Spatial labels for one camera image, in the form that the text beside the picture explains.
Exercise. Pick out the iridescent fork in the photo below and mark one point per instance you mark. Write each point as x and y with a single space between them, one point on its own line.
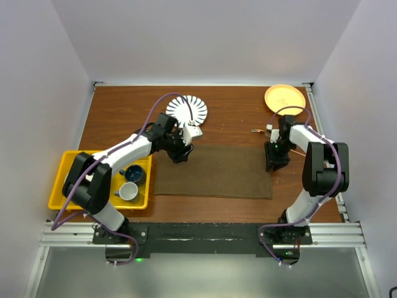
261 132

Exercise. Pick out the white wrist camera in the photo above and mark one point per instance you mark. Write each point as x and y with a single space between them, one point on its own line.
274 133
190 132

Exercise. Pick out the yellow plastic bin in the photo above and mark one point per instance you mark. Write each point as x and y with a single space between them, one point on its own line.
57 200

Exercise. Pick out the orange plate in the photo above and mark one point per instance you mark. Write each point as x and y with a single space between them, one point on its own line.
285 96

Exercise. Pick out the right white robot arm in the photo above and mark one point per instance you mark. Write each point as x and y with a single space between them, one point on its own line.
325 175

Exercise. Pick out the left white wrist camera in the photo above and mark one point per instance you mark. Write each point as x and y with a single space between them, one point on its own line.
190 132

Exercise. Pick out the white blue striped plate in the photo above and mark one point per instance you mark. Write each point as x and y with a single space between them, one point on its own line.
194 110

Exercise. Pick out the dark blue mug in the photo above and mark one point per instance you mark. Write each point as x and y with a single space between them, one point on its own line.
134 174

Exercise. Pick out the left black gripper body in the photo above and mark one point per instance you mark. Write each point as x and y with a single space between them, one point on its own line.
174 145

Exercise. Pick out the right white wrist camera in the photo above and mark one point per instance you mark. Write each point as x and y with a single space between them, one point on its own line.
274 133

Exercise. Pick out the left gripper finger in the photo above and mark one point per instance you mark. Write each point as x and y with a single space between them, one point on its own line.
187 150
179 158

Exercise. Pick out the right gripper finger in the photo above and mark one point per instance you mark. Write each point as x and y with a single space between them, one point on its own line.
278 163
268 156

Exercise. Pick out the brown cloth napkin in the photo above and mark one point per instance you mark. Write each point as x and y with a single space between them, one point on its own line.
215 171

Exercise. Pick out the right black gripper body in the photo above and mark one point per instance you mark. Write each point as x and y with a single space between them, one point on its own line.
281 149

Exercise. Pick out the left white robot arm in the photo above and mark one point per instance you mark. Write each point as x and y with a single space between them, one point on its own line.
89 179

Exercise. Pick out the white grey mug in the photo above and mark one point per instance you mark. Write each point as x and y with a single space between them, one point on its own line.
128 191

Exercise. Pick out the aluminium frame rail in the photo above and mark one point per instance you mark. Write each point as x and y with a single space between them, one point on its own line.
322 235

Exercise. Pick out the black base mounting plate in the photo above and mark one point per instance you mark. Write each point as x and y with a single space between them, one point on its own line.
248 247

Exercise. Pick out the copper spoon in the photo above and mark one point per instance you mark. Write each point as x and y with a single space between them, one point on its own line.
298 153

